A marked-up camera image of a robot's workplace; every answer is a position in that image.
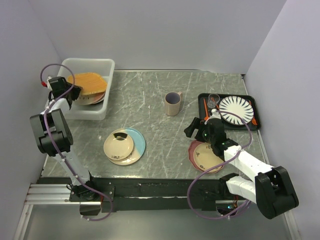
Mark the white blue striped plate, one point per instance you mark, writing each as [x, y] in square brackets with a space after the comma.
[233, 108]

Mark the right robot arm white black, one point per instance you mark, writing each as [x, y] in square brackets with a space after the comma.
[269, 187]

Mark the beige flower plate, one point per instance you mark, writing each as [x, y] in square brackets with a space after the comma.
[204, 157]

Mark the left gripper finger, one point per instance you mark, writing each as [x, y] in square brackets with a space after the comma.
[73, 90]
[70, 101]

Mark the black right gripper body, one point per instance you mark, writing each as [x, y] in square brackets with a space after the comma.
[207, 137]

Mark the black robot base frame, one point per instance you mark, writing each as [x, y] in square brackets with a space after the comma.
[111, 195]

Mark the pink beige mug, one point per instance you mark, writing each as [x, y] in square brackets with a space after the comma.
[172, 102]

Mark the orange utensil on tray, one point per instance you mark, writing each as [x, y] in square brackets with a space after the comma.
[254, 121]

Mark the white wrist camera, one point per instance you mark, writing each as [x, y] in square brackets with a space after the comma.
[46, 83]
[214, 115]

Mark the beige pink branch plate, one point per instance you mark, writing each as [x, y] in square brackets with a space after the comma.
[90, 99]

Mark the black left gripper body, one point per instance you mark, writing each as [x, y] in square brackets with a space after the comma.
[68, 86]

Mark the beige blue large plate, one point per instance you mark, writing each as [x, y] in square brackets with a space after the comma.
[138, 149]

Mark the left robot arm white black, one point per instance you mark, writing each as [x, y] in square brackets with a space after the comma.
[53, 135]

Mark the small beige black-stroke plate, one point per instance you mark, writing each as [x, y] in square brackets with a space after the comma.
[118, 145]

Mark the translucent white plastic bin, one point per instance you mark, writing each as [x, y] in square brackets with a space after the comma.
[102, 66]

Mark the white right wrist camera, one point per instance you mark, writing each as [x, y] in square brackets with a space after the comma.
[214, 115]

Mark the orange chopsticks on tray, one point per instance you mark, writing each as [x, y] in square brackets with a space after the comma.
[207, 110]

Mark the small clear glass cup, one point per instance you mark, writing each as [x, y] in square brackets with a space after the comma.
[213, 101]

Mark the wooden bamboo tray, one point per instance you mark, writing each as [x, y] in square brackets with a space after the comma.
[90, 83]

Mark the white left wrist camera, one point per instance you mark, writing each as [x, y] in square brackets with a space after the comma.
[46, 83]

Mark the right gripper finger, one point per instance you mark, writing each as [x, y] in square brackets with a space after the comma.
[201, 131]
[191, 128]

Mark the black serving tray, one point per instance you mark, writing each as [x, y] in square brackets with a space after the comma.
[228, 126]

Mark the pink scalloped plate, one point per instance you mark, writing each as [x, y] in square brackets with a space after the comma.
[191, 149]

